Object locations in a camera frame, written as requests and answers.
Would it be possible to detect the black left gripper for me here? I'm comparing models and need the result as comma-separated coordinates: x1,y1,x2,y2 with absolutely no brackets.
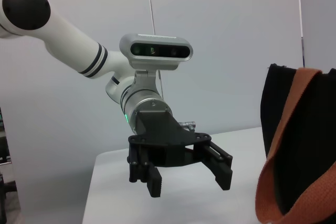
127,109,234,198

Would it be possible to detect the black bag with orange straps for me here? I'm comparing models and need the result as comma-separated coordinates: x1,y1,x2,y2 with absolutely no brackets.
255,62,336,224

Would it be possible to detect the silver cable plug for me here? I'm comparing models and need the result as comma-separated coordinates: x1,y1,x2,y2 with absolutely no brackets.
178,120,197,131

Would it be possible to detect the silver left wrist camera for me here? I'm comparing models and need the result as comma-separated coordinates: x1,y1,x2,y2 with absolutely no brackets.
119,33,194,94

